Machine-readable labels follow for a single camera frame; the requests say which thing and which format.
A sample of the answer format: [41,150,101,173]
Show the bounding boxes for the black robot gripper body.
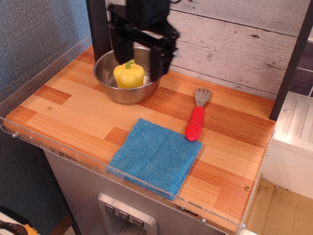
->
[107,0,179,50]

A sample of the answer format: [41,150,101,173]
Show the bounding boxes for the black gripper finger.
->
[112,27,134,64]
[150,47,179,82]

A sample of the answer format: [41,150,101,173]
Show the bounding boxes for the red handled metal fork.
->
[185,88,211,141]

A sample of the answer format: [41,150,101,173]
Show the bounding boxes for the blue folded cloth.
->
[106,118,202,201]

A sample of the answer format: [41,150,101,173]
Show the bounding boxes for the yellow bell pepper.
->
[113,59,145,89]

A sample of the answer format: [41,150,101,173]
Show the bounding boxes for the stainless steel bowl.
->
[94,47,161,104]

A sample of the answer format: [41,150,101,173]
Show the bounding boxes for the clear acrylic table guard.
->
[0,47,275,235]

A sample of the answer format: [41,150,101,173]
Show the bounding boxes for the grey cabinet with buttons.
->
[44,151,222,235]

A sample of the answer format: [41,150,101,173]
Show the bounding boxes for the white cabinet on right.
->
[261,92,313,198]

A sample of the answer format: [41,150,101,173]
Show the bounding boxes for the orange object bottom left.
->
[23,224,38,235]

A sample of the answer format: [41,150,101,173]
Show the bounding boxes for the dark vertical post left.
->
[86,0,112,62]

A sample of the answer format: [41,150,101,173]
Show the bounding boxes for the dark vertical post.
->
[269,0,313,121]
[86,0,112,62]

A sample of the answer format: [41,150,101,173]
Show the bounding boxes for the dark vertical post right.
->
[269,0,313,121]

